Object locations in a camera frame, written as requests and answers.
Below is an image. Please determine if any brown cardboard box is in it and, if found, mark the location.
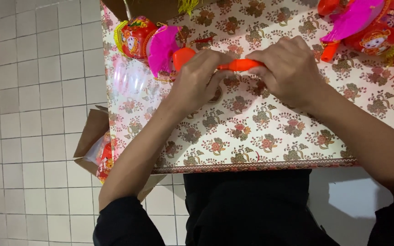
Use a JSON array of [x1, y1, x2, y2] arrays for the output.
[[101, 0, 218, 24]]

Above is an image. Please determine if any cardboard box of bagged lanterns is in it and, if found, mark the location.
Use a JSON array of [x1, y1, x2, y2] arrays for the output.
[[73, 105, 167, 203]]

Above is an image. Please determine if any floral patterned tablecloth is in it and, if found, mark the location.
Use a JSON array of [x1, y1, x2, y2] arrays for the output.
[[100, 0, 394, 175]]

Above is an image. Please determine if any person's left hand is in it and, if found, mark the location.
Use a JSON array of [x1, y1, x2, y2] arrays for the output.
[[164, 49, 235, 115]]

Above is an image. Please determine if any red lantern with pink fan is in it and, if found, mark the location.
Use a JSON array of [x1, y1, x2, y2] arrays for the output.
[[114, 15, 215, 82]]

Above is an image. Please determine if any person's black clothing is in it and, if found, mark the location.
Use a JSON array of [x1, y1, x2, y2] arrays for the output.
[[93, 169, 394, 246]]

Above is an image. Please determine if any orange plastic lantern cap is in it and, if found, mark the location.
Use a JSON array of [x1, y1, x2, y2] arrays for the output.
[[172, 47, 196, 71]]

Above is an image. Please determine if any clear plastic wrap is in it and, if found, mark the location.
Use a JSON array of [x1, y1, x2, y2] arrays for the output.
[[112, 55, 151, 101]]

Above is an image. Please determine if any person's right hand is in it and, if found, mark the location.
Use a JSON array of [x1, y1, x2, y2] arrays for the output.
[[245, 36, 328, 110]]

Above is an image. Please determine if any heap of red paper lanterns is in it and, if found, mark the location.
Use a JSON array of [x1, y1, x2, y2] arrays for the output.
[[319, 0, 394, 114]]

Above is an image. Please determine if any yellow tassel fringe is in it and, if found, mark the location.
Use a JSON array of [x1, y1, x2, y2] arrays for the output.
[[177, 0, 201, 16]]

